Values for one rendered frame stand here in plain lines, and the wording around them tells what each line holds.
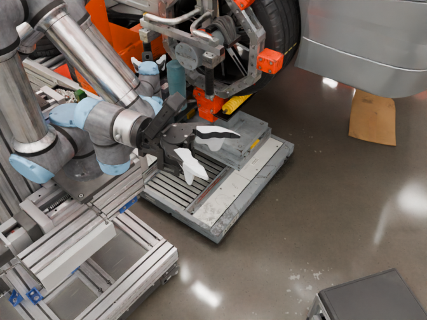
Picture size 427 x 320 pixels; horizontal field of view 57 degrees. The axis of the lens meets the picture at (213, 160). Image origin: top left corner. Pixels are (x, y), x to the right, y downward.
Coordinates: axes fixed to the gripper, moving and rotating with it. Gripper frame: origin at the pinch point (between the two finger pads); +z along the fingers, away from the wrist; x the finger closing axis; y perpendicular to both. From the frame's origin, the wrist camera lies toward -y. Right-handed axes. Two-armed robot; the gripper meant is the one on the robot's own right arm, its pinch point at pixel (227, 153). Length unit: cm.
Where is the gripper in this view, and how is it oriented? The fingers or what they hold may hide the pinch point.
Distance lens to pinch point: 76.2
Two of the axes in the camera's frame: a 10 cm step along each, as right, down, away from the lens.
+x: -4.3, 5.5, -7.1
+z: 9.0, 3.2, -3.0
